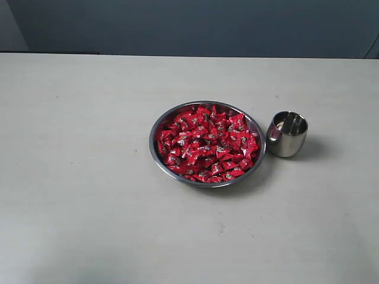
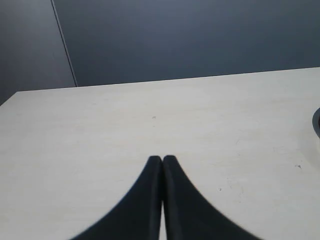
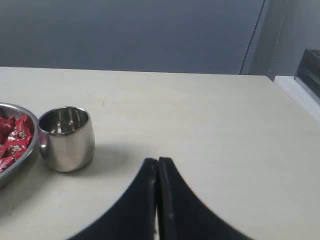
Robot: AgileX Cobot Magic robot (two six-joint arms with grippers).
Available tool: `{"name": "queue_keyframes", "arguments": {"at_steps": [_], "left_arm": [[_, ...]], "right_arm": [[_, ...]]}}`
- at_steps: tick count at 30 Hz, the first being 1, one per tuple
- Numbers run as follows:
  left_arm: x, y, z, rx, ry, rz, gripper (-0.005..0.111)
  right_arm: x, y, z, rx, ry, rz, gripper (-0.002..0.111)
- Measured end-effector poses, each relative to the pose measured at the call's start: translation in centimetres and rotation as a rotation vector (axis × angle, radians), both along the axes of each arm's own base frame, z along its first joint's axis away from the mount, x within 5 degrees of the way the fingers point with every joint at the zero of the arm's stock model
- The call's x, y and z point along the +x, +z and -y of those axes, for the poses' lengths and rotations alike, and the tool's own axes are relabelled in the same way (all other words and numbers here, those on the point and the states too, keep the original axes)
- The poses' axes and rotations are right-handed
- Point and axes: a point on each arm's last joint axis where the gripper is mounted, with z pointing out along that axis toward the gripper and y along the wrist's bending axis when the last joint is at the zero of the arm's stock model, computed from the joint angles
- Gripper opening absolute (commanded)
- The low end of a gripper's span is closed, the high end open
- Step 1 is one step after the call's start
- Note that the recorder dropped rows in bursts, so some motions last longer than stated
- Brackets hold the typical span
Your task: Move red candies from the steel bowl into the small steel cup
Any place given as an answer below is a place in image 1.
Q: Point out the round metal bowl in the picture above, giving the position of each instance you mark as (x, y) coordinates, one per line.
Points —
(254, 127)

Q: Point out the pile of red wrapped candies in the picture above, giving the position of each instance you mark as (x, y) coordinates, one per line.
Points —
(207, 145)

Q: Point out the stainless steel cup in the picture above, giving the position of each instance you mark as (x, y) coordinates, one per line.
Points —
(286, 134)

